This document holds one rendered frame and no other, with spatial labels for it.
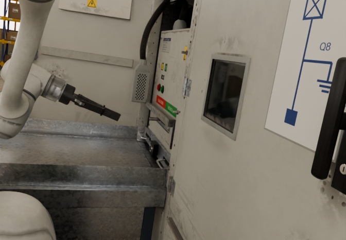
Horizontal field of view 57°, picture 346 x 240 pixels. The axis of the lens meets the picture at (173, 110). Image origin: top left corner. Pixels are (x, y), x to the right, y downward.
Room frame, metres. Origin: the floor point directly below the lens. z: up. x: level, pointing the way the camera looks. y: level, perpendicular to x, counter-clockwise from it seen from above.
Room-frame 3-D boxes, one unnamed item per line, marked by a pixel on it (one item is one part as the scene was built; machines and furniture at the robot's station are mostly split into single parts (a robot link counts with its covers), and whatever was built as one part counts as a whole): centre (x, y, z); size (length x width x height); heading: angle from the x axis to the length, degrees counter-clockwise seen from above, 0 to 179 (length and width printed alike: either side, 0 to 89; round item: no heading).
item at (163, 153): (1.30, 0.02, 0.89); 0.54 x 0.05 x 0.06; 18
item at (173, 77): (1.30, 0.04, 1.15); 0.48 x 0.01 x 0.48; 18
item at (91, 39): (1.62, 0.48, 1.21); 0.63 x 0.07 x 0.74; 92
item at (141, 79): (1.47, 0.17, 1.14); 0.08 x 0.05 x 0.17; 108
